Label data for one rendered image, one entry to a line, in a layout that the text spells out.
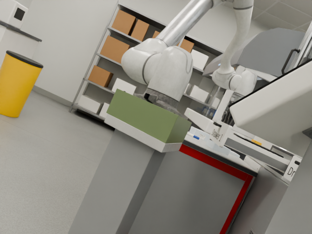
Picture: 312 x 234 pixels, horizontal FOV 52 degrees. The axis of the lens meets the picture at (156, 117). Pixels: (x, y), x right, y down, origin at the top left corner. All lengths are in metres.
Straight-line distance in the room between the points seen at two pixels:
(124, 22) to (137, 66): 4.10
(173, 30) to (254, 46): 1.05
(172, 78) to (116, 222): 0.64
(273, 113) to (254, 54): 1.93
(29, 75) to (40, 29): 2.64
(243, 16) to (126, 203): 1.09
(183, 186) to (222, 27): 4.56
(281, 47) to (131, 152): 1.62
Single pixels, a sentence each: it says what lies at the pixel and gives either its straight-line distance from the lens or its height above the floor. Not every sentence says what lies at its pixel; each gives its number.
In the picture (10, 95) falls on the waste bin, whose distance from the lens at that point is 3.78.
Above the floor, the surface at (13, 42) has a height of 0.72.
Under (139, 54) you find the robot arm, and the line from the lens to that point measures 1.50.
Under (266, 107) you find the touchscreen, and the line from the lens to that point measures 0.61.
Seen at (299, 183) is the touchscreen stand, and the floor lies 0.88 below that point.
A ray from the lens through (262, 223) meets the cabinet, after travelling 1.66.
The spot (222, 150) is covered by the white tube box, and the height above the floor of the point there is 0.78.
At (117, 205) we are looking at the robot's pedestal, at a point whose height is 0.43.
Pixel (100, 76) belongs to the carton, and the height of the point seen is 0.76.
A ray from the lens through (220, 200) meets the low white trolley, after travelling 1.87.
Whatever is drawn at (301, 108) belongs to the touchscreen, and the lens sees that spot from 0.65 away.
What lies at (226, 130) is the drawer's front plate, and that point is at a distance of 1.54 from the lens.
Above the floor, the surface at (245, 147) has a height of 0.86.
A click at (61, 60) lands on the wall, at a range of 6.13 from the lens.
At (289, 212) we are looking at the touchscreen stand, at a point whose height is 0.81.
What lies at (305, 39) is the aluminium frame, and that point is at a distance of 2.27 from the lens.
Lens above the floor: 0.93
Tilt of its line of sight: 4 degrees down
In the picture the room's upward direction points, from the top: 25 degrees clockwise
